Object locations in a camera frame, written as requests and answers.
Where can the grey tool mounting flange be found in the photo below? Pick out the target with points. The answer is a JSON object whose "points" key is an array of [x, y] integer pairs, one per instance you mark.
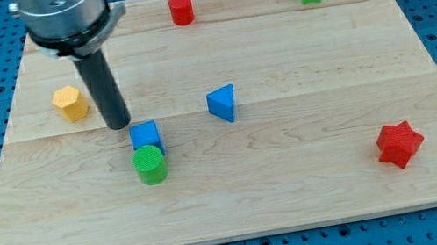
{"points": [[81, 45]]}

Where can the blue cube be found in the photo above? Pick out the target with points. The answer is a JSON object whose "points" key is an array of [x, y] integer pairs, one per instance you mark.
{"points": [[146, 133]]}

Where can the red cylinder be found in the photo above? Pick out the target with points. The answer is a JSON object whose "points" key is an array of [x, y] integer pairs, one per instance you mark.
{"points": [[181, 11]]}

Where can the wooden board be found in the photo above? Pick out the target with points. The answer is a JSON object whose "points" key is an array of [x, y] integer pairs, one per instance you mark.
{"points": [[313, 86]]}

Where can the yellow hexagon block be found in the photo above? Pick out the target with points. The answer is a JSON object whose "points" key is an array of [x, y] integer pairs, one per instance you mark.
{"points": [[70, 103]]}

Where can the blue triangular prism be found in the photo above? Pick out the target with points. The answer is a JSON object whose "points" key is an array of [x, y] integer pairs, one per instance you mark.
{"points": [[221, 103]]}

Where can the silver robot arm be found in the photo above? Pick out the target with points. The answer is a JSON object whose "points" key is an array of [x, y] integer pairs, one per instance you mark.
{"points": [[77, 29]]}

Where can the red star block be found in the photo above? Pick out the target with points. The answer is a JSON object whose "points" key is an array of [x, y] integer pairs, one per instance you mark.
{"points": [[398, 144]]}

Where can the green cylinder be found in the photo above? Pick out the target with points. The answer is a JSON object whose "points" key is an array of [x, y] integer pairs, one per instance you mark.
{"points": [[150, 164]]}

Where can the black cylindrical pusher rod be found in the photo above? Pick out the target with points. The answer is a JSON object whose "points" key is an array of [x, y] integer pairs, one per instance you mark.
{"points": [[97, 76]]}

